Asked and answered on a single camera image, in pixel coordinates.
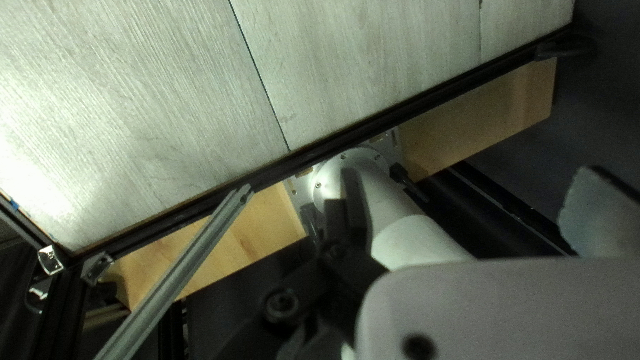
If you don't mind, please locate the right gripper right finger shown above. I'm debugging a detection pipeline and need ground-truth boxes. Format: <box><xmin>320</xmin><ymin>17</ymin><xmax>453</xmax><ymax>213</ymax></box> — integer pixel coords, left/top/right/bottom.
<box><xmin>556</xmin><ymin>165</ymin><xmax>640</xmax><ymax>259</ymax></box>

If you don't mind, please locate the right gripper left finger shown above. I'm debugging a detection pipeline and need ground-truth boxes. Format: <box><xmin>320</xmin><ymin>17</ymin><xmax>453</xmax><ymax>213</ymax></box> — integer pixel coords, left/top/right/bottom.
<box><xmin>259</xmin><ymin>167</ymin><xmax>392</xmax><ymax>351</ymax></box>

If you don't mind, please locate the black frame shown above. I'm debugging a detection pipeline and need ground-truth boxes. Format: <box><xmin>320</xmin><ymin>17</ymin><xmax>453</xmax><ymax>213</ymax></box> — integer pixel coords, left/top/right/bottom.
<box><xmin>0</xmin><ymin>25</ymin><xmax>598</xmax><ymax>360</ymax></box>

